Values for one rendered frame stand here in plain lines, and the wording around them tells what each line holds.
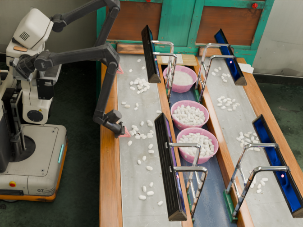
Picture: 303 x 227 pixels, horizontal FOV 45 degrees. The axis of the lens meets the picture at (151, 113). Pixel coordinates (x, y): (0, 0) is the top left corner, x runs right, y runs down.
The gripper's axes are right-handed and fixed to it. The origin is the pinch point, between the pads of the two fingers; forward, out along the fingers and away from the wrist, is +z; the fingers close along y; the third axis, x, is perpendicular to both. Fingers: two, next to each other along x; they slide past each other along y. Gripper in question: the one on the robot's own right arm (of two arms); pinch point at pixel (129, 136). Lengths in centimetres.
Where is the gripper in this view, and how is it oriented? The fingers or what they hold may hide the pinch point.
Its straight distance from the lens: 230.5
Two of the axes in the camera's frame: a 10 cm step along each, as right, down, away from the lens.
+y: -0.9, -6.6, 7.5
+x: -6.9, 5.8, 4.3
